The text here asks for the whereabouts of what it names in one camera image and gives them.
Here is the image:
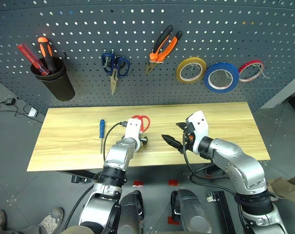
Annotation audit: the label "orange black handled screwdriver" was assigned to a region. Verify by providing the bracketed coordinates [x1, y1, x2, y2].
[37, 37, 58, 74]

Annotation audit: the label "black table frame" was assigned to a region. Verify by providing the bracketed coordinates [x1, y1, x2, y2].
[55, 169, 99, 184]

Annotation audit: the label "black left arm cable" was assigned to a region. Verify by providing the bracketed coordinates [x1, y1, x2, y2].
[102, 120, 129, 162]

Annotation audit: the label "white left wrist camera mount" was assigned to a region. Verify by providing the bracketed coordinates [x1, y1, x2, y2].
[123, 117, 142, 153]

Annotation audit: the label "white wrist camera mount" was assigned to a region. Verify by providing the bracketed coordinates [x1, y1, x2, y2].
[185, 110, 209, 155]
[123, 117, 142, 153]

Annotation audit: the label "blue handled scissors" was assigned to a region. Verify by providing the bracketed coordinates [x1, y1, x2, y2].
[101, 49, 131, 96]

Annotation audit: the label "black metal rail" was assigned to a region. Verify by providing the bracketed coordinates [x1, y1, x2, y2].
[206, 190, 236, 234]

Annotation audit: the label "blue tape roll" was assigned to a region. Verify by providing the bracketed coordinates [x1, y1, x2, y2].
[203, 62, 240, 93]

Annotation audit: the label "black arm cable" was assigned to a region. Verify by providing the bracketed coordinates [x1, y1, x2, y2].
[102, 120, 129, 162]
[182, 131, 230, 188]

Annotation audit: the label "orange black pliers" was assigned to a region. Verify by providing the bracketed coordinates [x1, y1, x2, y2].
[145, 24, 183, 75]

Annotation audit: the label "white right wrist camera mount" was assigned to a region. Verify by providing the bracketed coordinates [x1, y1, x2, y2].
[185, 110, 209, 155]

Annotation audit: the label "blue handled screwdriver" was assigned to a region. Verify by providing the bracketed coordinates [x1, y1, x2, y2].
[98, 118, 106, 155]

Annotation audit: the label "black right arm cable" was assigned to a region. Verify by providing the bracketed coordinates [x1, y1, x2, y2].
[182, 131, 230, 188]

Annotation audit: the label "red handled scissors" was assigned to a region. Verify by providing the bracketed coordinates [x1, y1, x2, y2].
[132, 115, 151, 134]

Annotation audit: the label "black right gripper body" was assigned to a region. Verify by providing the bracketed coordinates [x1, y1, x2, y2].
[181, 121, 196, 152]

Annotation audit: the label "red handled screwdriver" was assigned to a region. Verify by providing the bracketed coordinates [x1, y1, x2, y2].
[17, 43, 51, 76]

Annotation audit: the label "yellow tape roll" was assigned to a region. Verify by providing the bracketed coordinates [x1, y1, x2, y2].
[176, 57, 208, 84]

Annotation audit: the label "red tape roll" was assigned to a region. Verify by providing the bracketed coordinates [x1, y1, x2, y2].
[238, 59, 265, 83]

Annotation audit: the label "dark rounded robot foot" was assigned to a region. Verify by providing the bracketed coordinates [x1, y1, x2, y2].
[118, 190, 145, 234]
[170, 188, 214, 234]

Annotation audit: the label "grey perforated metal pegboard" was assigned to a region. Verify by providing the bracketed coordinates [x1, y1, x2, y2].
[0, 0, 295, 116]

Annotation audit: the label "black cup holder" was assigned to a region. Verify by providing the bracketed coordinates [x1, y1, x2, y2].
[30, 57, 76, 102]

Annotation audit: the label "brown cloth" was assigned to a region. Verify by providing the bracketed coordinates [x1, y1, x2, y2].
[267, 171, 295, 198]

